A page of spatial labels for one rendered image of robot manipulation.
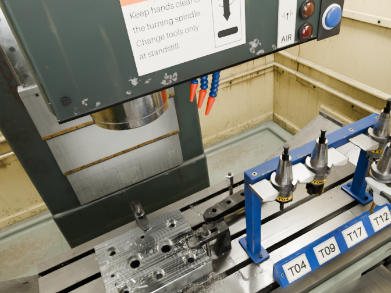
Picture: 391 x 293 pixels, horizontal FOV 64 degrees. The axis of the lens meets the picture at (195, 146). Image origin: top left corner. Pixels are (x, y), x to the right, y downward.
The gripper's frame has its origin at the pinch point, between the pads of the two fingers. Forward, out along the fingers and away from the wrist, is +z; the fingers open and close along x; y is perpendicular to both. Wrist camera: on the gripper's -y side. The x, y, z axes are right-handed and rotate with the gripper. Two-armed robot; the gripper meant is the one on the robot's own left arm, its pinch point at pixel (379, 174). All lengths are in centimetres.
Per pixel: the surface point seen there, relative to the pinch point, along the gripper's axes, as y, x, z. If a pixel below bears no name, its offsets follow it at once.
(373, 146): -1.9, 5.5, 7.0
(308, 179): -1.5, -16.9, 6.7
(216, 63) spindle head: -40, -42, 3
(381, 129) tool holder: -4.8, 9.2, 8.5
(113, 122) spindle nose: -28, -57, 17
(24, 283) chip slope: 57, -106, 62
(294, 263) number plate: 24.9, -22.1, 1.9
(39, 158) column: 8, -80, 69
